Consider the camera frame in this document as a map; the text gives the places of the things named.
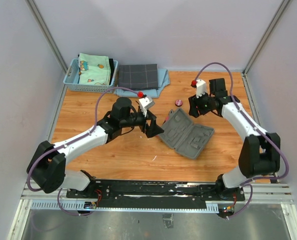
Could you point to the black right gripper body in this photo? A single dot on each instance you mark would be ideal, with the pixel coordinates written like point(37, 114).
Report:
point(204, 104)

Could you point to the grey plastic tool case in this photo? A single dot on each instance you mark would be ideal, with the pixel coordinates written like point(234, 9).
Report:
point(183, 135)

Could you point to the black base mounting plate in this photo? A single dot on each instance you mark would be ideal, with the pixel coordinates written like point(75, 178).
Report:
point(155, 195)

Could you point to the blue slotted cable duct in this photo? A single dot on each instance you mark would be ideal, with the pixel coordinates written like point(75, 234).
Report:
point(80, 205)

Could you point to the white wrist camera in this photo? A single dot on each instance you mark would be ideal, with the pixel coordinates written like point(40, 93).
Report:
point(145, 103)
point(201, 88)

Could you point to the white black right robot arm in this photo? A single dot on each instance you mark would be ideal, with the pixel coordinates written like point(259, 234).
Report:
point(259, 155)

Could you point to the black cloth in basket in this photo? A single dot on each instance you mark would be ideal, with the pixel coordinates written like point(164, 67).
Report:
point(112, 68)

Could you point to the aluminium frame rail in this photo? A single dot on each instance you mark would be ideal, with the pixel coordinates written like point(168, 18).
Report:
point(263, 193)

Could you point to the dark grey checked cloth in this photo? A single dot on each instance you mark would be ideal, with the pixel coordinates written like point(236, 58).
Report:
point(138, 76)

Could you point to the blue plastic basket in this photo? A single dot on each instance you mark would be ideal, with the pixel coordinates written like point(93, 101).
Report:
point(72, 77)

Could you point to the mint patterned cloth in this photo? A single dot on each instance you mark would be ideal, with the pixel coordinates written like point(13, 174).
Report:
point(94, 69)

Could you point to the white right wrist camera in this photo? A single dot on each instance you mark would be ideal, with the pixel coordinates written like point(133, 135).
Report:
point(201, 88)

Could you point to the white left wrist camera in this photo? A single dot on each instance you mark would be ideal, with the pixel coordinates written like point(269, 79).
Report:
point(145, 103)

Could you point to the light blue folded cloth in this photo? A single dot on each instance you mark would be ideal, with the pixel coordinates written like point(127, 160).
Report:
point(163, 81)

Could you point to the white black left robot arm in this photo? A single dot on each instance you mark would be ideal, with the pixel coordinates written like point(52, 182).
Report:
point(48, 165)

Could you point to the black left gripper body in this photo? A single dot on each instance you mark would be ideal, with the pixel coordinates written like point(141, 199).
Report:
point(142, 127)

